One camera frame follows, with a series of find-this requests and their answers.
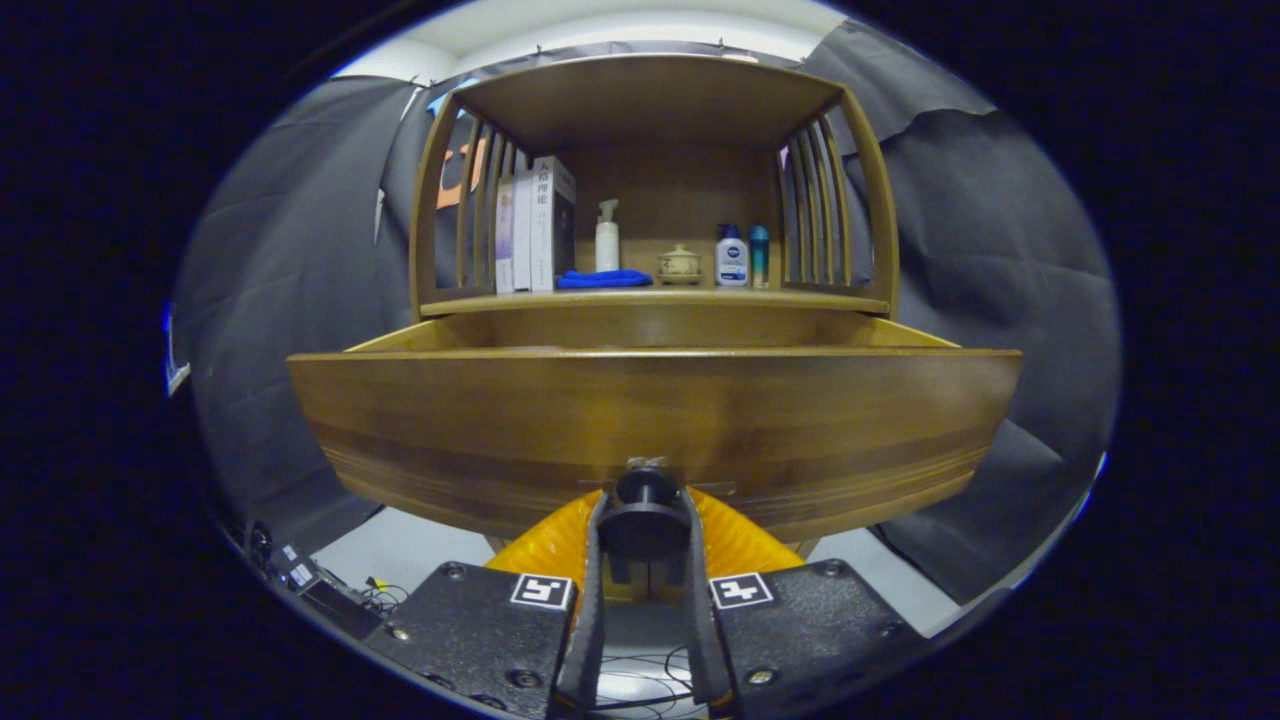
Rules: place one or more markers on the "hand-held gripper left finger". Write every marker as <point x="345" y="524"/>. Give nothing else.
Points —
<point x="585" y="640"/>

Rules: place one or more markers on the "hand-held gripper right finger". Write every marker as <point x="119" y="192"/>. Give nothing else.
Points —
<point x="700" y="640"/>

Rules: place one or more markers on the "wooden drawer with black knob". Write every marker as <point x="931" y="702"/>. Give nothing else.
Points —
<point x="650" y="410"/>

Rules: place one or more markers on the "wooden countertop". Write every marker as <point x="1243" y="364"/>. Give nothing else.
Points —
<point x="690" y="297"/>

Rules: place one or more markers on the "wooden cabinet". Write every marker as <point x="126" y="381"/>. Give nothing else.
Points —
<point x="680" y="190"/>

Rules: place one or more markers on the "black electronic box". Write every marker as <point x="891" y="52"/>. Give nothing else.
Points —
<point x="330" y="603"/>

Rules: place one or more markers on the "blue folded cloth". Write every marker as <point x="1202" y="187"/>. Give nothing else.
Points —
<point x="605" y="279"/>

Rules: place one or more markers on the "beige lidded teacup with saucer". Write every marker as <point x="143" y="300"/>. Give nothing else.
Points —
<point x="680" y="265"/>

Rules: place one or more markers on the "white lotion bottle blue cap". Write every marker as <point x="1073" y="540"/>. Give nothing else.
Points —
<point x="732" y="262"/>

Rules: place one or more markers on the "teal slim bottle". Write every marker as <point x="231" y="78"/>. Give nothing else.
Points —
<point x="759" y="258"/>

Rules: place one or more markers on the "white pump bottle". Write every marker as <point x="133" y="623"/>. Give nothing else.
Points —
<point x="607" y="245"/>

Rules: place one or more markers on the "thin purple book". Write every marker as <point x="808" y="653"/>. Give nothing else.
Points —
<point x="504" y="240"/>

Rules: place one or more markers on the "thin white book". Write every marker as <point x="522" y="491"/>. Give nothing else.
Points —
<point x="523" y="235"/>

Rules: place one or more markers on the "thick white and black book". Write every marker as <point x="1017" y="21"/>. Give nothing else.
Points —
<point x="548" y="225"/>

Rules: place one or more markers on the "black backdrop cloth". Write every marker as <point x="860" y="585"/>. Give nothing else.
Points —
<point x="1000" y="250"/>

